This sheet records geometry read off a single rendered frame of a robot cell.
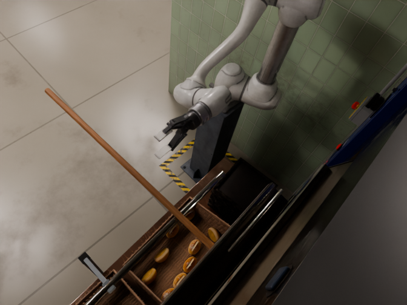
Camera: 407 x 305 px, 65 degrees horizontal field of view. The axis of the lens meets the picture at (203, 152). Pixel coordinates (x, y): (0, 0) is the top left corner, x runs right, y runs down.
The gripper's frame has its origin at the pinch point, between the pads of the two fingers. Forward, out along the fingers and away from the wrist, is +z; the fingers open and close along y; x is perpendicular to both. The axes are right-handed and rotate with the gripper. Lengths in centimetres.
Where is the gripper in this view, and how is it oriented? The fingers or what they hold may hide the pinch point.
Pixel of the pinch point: (158, 146)
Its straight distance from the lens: 125.5
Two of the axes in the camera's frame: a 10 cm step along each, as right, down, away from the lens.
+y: -1.2, 5.0, 8.6
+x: -7.3, -6.3, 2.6
